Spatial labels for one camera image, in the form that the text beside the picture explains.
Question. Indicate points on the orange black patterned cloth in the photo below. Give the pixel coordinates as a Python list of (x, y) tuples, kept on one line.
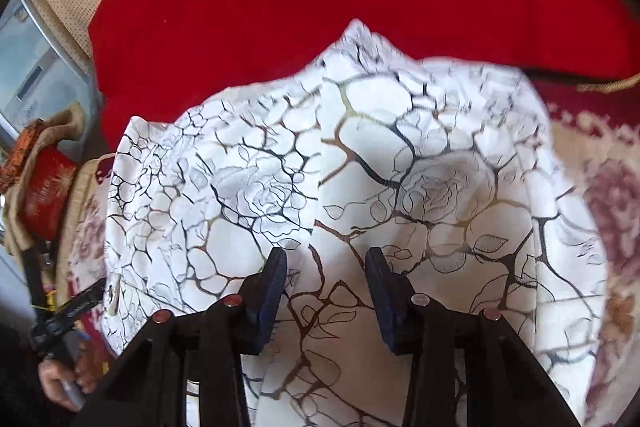
[(22, 147)]

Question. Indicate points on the white black-patterned coat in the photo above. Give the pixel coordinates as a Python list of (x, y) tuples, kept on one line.
[(450, 132)]

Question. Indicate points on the person's left hand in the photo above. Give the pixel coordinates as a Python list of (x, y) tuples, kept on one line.
[(60, 384)]

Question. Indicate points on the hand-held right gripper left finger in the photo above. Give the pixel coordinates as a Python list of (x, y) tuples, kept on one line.
[(270, 302)]

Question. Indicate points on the floral plush blanket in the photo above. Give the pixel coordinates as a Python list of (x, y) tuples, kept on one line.
[(600, 207)]

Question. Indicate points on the red cushion on chair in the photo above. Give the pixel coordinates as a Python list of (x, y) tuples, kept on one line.
[(47, 192)]

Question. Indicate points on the standing air conditioner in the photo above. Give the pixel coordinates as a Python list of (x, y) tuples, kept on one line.
[(30, 72)]

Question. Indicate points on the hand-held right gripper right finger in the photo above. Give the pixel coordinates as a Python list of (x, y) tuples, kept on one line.
[(386, 307)]

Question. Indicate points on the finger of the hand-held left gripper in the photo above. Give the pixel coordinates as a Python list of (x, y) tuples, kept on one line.
[(34, 277), (82, 302)]

